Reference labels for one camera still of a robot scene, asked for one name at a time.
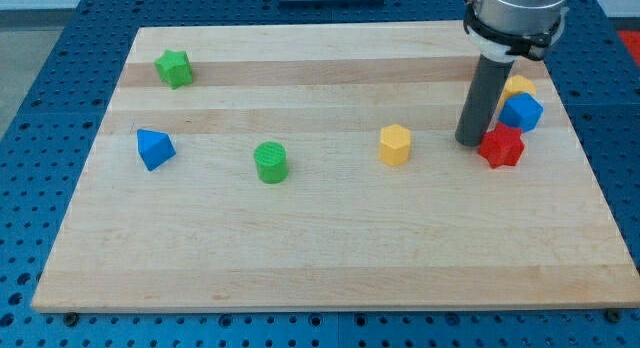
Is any yellow heart block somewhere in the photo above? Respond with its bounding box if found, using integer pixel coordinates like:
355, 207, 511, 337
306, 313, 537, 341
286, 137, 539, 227
496, 75, 537, 111

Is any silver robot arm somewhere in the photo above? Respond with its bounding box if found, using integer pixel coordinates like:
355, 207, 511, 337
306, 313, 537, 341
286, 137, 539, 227
465, 0, 566, 35

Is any wooden board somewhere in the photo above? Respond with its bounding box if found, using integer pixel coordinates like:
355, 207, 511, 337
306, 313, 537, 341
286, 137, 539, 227
32, 21, 639, 313

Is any green cylinder block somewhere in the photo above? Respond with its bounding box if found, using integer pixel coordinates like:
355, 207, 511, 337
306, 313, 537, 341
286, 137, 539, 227
253, 141, 289, 184

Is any yellow hexagon block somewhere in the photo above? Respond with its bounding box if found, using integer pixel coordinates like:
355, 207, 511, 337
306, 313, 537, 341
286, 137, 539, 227
379, 124, 411, 166

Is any blue triangular block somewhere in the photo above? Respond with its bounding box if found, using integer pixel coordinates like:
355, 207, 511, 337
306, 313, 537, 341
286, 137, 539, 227
137, 129, 176, 171

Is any green star block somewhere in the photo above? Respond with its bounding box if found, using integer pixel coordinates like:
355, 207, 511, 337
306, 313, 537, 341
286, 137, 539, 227
154, 50, 193, 89

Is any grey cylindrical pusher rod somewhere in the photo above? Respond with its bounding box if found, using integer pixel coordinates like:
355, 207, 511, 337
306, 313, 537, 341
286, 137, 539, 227
455, 55, 513, 147

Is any red star block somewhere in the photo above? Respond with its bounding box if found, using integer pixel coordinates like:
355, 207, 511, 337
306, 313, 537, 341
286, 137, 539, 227
478, 122, 525, 169

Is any blue pentagon block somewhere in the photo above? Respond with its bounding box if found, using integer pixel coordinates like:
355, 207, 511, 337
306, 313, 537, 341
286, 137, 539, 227
498, 93, 544, 132

